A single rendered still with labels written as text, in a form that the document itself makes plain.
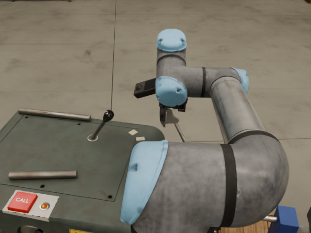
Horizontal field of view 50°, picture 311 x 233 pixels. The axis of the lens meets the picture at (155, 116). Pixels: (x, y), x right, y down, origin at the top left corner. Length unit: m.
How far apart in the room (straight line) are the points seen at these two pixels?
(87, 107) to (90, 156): 2.49
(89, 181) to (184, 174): 0.65
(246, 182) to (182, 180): 0.08
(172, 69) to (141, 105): 2.82
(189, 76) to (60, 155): 0.55
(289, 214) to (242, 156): 0.81
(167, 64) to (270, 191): 0.45
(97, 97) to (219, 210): 3.37
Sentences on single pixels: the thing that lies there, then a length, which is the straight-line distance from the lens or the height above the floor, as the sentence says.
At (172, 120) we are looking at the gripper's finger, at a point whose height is 1.38.
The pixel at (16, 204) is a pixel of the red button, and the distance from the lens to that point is 1.03.
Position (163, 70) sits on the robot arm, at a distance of 0.81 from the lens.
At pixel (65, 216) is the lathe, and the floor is 1.26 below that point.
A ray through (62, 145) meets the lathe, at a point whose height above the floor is 1.26.
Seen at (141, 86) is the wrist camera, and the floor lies 1.49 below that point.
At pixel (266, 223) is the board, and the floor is 0.88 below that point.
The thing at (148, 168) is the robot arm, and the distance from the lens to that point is 0.43.
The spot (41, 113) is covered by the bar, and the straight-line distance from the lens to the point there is 1.34.
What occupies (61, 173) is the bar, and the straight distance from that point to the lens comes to 1.07.
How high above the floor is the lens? 2.02
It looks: 36 degrees down
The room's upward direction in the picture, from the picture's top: 2 degrees clockwise
